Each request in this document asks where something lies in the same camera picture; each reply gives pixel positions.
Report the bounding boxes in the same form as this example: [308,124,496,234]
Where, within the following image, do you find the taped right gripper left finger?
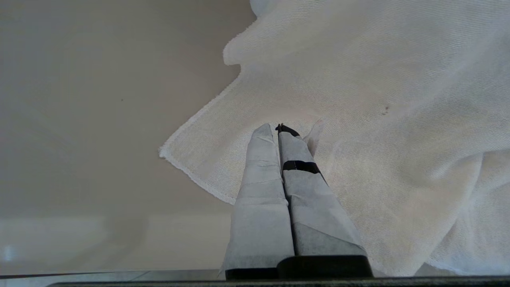
[221,123,295,279]

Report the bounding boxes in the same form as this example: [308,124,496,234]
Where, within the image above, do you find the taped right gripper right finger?
[276,124,373,278]

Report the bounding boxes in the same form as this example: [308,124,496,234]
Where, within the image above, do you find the white cloth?
[158,0,510,277]

